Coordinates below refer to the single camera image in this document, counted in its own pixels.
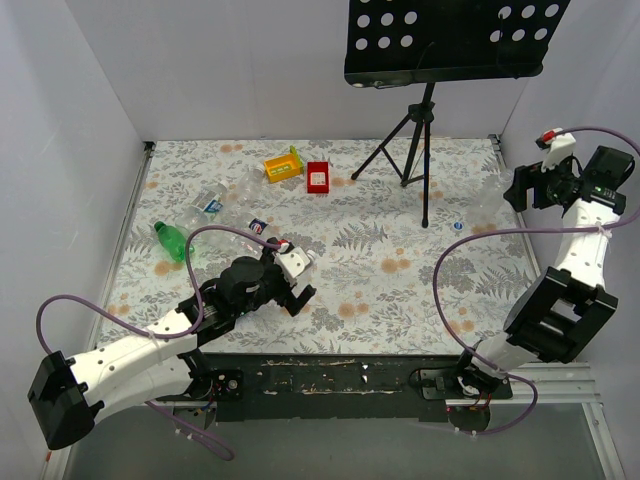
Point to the red plastic bin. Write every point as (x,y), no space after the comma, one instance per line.
(318,181)

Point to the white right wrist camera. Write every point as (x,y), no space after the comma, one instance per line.
(557,147)

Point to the yellow plastic bin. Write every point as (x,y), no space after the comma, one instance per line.
(281,168)

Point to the aluminium frame rail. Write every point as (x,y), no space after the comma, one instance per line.
(56,460)

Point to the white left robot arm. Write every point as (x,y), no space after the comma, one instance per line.
(71,395)

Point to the large clear crumpled bottle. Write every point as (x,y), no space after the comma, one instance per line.
(193,218)

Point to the green plastic bin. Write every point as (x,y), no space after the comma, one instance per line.
(297,158)

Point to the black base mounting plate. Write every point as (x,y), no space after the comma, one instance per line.
(244,387)

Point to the large clear bottle white cap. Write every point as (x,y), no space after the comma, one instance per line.
(240,199)

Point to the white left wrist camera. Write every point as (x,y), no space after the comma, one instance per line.
(293,261)

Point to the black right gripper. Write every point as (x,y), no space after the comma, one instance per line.
(523,186)

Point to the clear bottle green-blue label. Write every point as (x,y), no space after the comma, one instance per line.
(210,200)

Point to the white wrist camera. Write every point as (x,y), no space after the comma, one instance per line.
(293,261)
(557,147)

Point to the clear Pepsi bottle black cap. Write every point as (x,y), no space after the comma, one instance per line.
(246,222)

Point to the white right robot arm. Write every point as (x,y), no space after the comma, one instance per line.
(567,305)

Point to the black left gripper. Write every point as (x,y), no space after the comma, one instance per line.
(282,291)

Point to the green plastic bottle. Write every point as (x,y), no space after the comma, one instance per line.
(172,241)

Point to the black music stand tripod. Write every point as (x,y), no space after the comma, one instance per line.
(392,44)

